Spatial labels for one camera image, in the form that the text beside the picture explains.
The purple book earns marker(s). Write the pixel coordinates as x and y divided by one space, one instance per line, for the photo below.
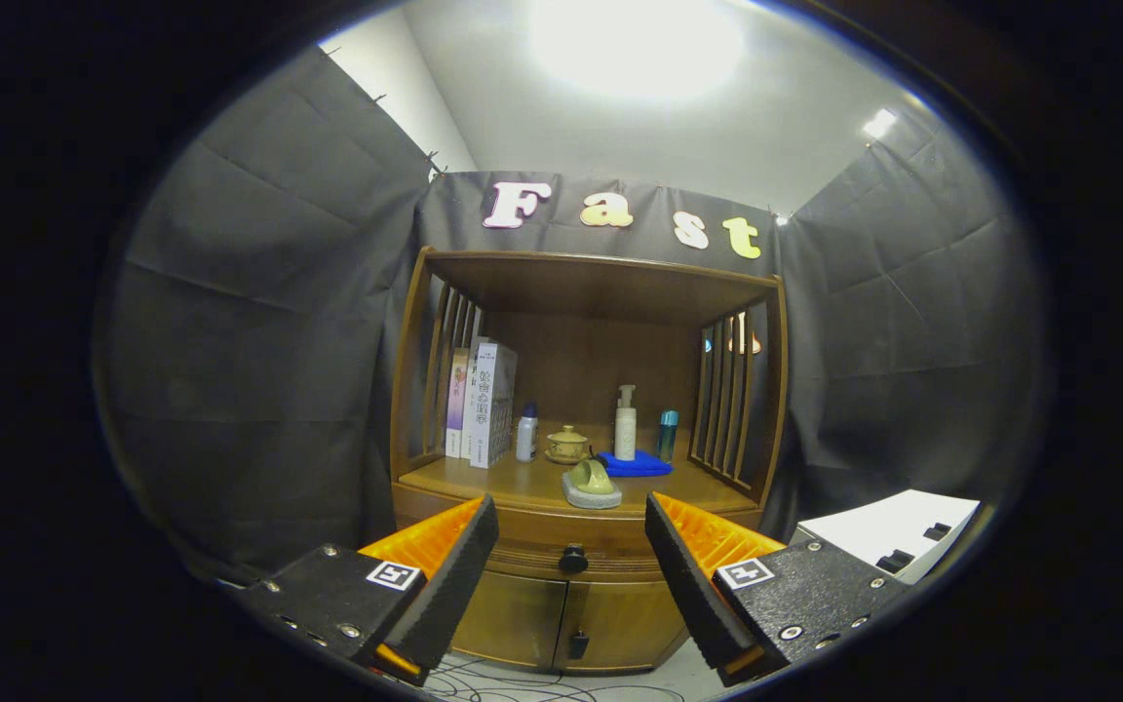
457 409

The white patterned book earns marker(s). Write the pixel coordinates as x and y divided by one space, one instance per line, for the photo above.
491 409

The wooden cabinet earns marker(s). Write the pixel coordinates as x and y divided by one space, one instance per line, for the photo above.
591 361

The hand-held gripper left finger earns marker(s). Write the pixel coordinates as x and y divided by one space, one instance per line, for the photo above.
454 575

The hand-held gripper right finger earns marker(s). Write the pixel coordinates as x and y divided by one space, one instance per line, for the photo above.
688 585

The white grey appliance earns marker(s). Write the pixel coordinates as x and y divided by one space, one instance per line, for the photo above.
873 522

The wooden drawer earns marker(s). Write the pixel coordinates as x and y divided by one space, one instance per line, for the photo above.
542 531

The black backdrop cloth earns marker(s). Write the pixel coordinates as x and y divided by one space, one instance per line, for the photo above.
259 341

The blue folded cloth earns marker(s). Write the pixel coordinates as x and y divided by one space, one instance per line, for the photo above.
644 465

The black round drawer knob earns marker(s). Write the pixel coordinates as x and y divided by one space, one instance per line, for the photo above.
573 559

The yellow lidded tea cup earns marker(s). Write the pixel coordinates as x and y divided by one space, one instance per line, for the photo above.
567 445

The wooden countertop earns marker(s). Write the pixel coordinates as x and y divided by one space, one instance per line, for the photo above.
522 483

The wooden cabinet door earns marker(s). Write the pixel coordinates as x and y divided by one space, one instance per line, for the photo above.
620 624
513 619

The white bottle blue cap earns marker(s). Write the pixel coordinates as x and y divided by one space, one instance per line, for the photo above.
526 439

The white pump bottle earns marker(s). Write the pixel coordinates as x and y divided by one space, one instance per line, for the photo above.
625 429

